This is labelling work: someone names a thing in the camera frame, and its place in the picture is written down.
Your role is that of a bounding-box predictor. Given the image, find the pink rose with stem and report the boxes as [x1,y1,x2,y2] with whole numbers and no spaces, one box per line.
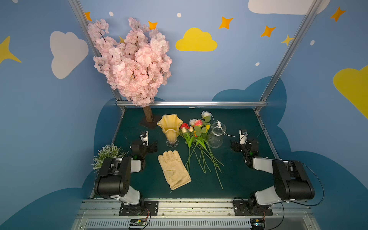
[193,120,212,173]

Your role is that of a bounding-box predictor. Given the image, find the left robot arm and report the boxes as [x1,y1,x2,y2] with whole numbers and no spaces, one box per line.
[94,140,158,206]

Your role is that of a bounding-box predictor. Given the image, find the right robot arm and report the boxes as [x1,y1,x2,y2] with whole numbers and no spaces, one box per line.
[231,140,315,209]

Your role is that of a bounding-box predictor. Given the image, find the clear glass vase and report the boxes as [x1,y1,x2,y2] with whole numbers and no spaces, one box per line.
[207,121,227,148]

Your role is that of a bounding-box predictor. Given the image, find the yellow fluted glass vase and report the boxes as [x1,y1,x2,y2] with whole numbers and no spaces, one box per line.
[157,114,183,148]

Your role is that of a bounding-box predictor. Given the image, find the cream work glove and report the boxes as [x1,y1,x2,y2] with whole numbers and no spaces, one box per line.
[158,150,191,190]

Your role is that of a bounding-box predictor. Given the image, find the white tulip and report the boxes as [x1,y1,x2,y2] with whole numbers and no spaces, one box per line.
[181,127,192,172]

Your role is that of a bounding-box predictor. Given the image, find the red rose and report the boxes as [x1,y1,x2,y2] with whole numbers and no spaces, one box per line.
[180,123,190,130]

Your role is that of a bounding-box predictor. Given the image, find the small potted green plant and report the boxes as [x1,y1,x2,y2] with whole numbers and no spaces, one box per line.
[92,144,128,171]

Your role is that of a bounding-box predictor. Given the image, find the white rose near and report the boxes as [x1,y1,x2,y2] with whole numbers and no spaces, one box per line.
[189,119,197,127]

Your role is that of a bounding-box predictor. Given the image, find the left circuit board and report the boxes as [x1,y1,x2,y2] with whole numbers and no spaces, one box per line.
[129,219,147,228]

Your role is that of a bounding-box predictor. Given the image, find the circuit board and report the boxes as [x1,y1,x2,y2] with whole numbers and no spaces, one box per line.
[250,218,265,230]
[129,219,147,228]

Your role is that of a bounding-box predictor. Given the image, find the right circuit board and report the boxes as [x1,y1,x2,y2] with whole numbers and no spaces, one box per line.
[250,218,265,230]

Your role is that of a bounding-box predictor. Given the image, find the pink cherry blossom tree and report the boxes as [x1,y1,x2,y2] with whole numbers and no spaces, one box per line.
[87,17,172,127]

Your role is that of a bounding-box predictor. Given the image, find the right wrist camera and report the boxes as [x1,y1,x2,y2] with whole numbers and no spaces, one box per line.
[239,129,248,145]

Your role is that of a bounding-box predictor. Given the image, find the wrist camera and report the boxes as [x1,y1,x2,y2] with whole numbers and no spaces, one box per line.
[140,131,149,146]
[239,129,248,145]

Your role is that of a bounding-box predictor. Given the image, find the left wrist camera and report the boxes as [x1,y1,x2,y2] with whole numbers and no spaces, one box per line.
[140,131,149,146]

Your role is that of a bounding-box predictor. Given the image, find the aluminium back frame rail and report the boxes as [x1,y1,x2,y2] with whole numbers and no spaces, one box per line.
[116,100,267,109]

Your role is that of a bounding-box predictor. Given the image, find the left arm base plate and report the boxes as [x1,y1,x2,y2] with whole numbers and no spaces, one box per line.
[119,200,159,216]

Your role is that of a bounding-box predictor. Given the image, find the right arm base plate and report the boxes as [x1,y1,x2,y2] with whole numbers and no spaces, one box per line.
[232,199,273,216]

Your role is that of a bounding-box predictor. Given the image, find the front aluminium rail base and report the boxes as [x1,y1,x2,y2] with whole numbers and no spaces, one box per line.
[72,198,320,230]

